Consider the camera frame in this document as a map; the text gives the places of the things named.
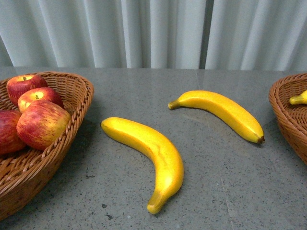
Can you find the white pleated curtain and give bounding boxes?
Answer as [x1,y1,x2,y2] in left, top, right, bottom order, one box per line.
[0,0,307,71]

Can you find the left brown wicker basket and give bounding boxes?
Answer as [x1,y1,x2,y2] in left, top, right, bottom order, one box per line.
[0,71,94,219]

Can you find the right brown wicker basket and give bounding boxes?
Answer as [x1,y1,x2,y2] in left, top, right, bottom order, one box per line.
[269,73,307,163]

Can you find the large curved yellow banana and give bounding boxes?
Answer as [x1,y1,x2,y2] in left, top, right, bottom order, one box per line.
[101,117,184,214]

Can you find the yellow banana with dark tip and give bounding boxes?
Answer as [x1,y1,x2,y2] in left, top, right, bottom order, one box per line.
[168,90,265,144]

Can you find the yellow banana in right basket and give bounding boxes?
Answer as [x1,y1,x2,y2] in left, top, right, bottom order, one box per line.
[289,91,307,105]

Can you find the large red apple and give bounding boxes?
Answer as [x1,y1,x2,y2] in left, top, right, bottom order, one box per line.
[0,110,26,155]

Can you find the brown wicker basket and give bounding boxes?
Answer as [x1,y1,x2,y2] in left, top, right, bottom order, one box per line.
[0,71,94,219]
[269,73,307,163]

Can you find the red apple in basket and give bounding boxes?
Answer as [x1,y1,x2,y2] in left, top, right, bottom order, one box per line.
[6,74,48,106]
[18,87,65,113]

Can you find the red yellow streaked apple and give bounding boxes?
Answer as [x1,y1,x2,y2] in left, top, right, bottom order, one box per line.
[16,100,71,150]

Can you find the front red apple in basket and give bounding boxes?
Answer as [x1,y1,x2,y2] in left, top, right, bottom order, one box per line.
[18,87,65,113]

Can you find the rear red apple in basket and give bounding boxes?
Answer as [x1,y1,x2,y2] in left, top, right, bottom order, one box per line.
[6,74,48,106]

